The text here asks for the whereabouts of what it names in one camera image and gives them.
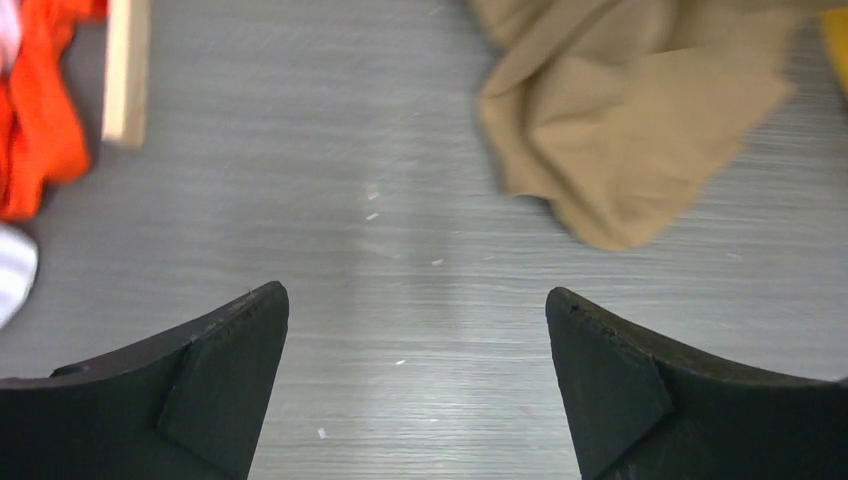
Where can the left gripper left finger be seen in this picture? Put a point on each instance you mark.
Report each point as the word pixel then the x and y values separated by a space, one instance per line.
pixel 186 403

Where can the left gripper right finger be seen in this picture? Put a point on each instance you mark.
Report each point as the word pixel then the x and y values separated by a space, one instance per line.
pixel 641 405

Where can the tan brown garment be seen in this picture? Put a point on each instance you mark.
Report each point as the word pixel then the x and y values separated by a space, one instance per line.
pixel 617 112

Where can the yellow pleated skirt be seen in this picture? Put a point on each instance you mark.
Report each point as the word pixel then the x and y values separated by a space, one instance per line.
pixel 833 30

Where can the white cloth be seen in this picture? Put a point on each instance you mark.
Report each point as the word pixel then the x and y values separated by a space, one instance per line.
pixel 19 266

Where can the orange cloth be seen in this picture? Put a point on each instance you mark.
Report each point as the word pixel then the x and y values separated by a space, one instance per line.
pixel 43 142

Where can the wooden clothes rack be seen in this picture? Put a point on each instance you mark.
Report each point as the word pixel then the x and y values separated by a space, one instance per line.
pixel 127 58

